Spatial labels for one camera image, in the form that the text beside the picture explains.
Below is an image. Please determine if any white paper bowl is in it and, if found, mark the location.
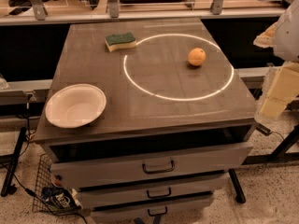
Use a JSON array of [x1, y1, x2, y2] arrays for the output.
[[45, 84, 107, 128]]

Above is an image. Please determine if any top drawer with handle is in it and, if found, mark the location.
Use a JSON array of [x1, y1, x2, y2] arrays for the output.
[[50, 142, 252, 189]]

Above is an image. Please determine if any orange fruit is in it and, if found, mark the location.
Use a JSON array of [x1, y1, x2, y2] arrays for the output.
[[188, 48, 206, 66]]

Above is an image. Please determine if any black cable on floor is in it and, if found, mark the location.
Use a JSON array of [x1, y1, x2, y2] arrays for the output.
[[0, 161, 89, 224]]

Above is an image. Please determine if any bottom drawer with handle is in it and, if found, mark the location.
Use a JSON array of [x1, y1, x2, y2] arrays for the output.
[[91, 194, 214, 223]]

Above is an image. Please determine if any drawer with handle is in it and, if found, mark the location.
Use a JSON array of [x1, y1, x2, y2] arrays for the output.
[[91, 194, 214, 223], [78, 171, 228, 209], [50, 142, 252, 189]]

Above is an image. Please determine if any black stand leg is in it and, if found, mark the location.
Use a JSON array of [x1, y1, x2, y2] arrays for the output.
[[0, 127, 27, 197], [229, 169, 246, 203]]

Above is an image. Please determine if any green yellow sponge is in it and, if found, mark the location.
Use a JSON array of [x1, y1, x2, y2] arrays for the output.
[[106, 33, 136, 52]]

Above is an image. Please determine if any black wire basket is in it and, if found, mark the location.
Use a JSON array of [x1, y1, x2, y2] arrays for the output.
[[33, 154, 81, 216]]

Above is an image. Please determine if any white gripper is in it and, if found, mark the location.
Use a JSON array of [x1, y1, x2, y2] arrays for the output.
[[253, 0, 299, 119]]

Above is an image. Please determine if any grey drawer cabinet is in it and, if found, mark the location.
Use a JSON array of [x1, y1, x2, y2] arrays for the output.
[[33, 18, 258, 224]]

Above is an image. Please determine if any black stand leg right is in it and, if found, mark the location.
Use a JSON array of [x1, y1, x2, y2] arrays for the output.
[[229, 169, 246, 203]]

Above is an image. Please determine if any dark snack bag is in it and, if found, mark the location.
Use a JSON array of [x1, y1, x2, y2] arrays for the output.
[[41, 187, 78, 209]]

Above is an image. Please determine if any middle drawer with handle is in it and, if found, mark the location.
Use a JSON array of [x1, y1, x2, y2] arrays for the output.
[[78, 171, 228, 209]]

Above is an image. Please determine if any black stand leg left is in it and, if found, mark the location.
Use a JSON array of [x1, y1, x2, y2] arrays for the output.
[[0, 127, 27, 197]]

